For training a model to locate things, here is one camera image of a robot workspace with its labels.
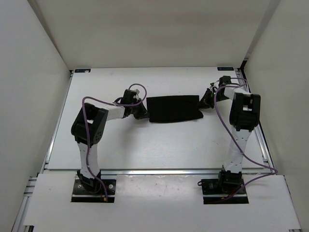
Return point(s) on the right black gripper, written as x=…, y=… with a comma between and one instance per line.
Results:
x=205, y=102

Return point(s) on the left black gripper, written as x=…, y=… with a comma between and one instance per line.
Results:
x=143, y=113

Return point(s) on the black skirt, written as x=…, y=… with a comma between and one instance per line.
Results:
x=171, y=109

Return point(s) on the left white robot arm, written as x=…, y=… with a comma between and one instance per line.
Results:
x=88, y=129

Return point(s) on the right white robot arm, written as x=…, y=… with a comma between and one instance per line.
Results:
x=244, y=117

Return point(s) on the right blue corner label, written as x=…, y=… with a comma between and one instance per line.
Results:
x=225, y=69

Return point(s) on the blue corner label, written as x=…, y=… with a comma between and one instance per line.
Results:
x=82, y=70
x=225, y=69

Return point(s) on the left blue corner label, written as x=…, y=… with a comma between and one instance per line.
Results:
x=82, y=70

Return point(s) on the white front board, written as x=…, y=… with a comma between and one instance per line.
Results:
x=171, y=203

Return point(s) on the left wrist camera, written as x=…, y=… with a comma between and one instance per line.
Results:
x=130, y=97

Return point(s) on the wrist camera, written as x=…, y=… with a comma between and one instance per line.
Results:
x=130, y=97
x=222, y=81

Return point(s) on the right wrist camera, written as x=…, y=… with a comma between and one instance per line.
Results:
x=222, y=81

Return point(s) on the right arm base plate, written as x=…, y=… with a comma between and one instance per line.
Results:
x=224, y=192

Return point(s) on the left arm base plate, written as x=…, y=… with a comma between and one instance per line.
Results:
x=82, y=195

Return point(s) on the aluminium table frame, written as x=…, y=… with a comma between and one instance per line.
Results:
x=137, y=147

